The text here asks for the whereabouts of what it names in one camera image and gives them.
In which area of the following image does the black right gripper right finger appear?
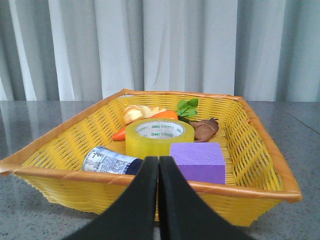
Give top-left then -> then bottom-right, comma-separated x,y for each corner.
158,156 -> 253,240

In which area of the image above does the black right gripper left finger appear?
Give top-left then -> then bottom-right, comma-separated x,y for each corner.
65,156 -> 159,240

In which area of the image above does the yellow clear tape roll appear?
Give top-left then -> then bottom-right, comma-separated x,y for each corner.
125,118 -> 195,159

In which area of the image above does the purple foam block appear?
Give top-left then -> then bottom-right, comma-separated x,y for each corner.
170,142 -> 226,185

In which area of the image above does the blue white label can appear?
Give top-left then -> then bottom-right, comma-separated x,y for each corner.
81,146 -> 143,175

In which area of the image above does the yellow woven plastic basket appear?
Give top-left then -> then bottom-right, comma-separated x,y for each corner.
0,89 -> 302,227

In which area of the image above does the brown toy animal figure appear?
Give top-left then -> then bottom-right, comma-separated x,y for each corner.
189,118 -> 220,143

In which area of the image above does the toy croissant bread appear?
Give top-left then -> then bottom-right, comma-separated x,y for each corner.
123,105 -> 167,125

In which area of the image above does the orange toy carrot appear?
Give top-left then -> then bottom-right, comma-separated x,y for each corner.
111,109 -> 190,142

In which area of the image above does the grey white curtain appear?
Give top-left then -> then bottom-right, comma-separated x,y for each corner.
0,0 -> 320,102

